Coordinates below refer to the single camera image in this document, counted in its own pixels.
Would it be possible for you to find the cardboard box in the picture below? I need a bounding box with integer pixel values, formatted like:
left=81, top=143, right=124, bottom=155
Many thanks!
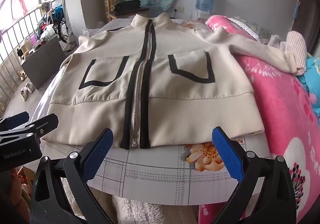
left=10, top=166, right=35, bottom=189

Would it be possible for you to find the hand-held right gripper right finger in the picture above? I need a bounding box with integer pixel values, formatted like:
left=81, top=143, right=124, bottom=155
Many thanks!
left=211, top=126, right=304, bottom=224

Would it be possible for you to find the pink floral blanket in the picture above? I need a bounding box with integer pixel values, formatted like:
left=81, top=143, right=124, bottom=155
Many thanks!
left=199, top=15, right=320, bottom=224

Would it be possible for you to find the blue plush toy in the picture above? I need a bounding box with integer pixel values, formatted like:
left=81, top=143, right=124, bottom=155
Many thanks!
left=299, top=56, right=320, bottom=117

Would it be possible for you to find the black bag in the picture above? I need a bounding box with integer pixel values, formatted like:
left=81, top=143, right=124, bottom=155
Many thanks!
left=114, top=0, right=142, bottom=12

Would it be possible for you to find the pink checked pillow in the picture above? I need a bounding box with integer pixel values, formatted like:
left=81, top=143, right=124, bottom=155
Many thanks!
left=285, top=31, right=307, bottom=75

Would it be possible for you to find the floral checked bed sheet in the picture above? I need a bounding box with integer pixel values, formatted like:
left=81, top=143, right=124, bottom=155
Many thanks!
left=32, top=17, right=270, bottom=214

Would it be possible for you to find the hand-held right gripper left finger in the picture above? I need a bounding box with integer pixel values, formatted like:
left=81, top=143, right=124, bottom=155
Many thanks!
left=29, top=128, right=114, bottom=224

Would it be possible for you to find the white fluffy rug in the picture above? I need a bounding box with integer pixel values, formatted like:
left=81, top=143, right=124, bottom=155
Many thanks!
left=62, top=179, right=200, bottom=224

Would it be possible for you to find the dark wooden door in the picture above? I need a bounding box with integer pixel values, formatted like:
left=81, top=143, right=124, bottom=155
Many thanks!
left=300, top=0, right=320, bottom=57

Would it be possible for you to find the blue hanging face mask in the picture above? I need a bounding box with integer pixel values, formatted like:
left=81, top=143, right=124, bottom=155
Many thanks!
left=294, top=0, right=302, bottom=18

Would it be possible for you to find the pile of household clutter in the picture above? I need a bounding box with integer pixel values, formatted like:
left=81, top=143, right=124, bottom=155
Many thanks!
left=16, top=5, right=63, bottom=48

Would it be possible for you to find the cream zip jacket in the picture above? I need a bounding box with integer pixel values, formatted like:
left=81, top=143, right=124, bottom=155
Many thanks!
left=41, top=12, right=298, bottom=151

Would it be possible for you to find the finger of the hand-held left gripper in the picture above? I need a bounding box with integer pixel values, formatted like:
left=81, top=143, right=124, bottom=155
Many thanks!
left=0, top=113, right=59, bottom=144
left=0, top=111, right=30, bottom=131

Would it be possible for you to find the white crumpled cloth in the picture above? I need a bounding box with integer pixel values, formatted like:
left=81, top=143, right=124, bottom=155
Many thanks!
left=269, top=35, right=287, bottom=50

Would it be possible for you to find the grey cabinet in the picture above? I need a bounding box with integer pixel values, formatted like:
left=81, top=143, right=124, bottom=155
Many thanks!
left=21, top=36, right=67, bottom=90

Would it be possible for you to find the lace-trimmed pillow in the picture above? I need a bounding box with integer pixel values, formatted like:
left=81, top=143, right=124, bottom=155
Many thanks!
left=226, top=16, right=270, bottom=44

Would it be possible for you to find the wheelchair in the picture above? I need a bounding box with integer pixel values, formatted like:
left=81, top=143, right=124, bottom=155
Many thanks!
left=51, top=5, right=70, bottom=43

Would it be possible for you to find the red hanging garment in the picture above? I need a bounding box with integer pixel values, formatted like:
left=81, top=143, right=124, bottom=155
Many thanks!
left=11, top=0, right=28, bottom=14

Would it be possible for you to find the metal window railing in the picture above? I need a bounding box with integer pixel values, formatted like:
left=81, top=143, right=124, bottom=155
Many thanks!
left=0, top=9, right=43, bottom=114

